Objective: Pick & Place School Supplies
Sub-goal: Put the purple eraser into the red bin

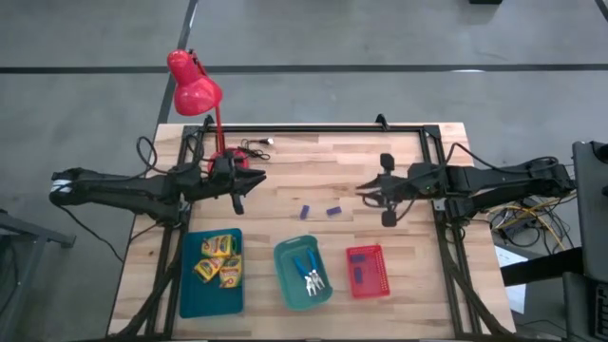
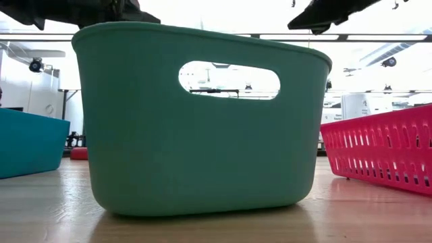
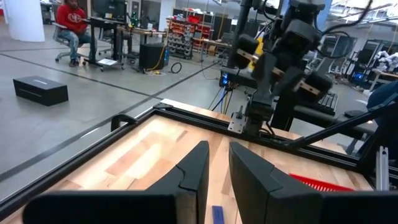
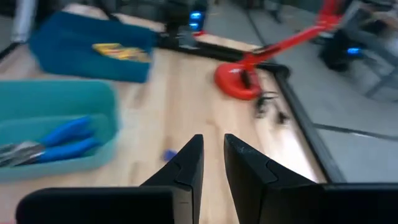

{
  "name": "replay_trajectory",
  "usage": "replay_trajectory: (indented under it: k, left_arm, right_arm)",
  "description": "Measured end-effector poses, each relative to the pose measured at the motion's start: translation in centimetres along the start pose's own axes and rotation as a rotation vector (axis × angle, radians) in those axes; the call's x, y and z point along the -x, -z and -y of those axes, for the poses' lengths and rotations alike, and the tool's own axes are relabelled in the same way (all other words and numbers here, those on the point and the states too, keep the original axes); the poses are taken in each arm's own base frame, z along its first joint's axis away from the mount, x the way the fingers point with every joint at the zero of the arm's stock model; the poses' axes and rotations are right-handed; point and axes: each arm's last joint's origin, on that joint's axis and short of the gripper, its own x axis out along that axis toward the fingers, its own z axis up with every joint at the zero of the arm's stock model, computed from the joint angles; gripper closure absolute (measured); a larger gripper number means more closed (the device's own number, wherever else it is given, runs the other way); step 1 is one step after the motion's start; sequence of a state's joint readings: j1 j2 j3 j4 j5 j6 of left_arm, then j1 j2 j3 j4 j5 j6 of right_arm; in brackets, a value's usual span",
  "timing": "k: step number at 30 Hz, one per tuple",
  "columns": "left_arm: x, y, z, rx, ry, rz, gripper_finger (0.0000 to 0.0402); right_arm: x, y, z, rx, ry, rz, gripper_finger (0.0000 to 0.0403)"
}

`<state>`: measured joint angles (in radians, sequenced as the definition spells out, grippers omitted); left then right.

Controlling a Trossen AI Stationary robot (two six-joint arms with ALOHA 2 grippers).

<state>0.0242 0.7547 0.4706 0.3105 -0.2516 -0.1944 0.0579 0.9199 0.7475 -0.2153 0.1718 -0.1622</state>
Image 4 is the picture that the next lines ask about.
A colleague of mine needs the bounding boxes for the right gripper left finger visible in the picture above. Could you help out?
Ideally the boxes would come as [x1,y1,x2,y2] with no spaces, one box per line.
[140,134,205,224]

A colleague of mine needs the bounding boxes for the dark blue plastic bin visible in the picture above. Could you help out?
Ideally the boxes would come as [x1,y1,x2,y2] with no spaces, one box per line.
[29,11,156,84]

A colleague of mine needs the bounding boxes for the black device with blue light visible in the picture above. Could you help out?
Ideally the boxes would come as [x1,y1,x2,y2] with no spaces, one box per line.
[319,29,366,73]

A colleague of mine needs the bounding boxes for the red desk lamp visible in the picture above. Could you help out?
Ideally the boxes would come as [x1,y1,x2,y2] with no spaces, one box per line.
[213,0,348,101]

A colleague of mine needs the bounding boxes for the yellow crayon box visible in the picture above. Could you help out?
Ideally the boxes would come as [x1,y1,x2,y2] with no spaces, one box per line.
[121,46,152,63]
[92,42,131,60]

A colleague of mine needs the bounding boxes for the blue-handled pliers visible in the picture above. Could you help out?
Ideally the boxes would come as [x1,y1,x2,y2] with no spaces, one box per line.
[0,138,103,167]
[0,116,94,156]

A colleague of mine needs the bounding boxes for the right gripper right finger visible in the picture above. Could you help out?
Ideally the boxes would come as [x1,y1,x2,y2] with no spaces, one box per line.
[224,133,324,224]

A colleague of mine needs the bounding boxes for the teal plastic bin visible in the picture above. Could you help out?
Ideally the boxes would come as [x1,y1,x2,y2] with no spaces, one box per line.
[0,80,121,183]

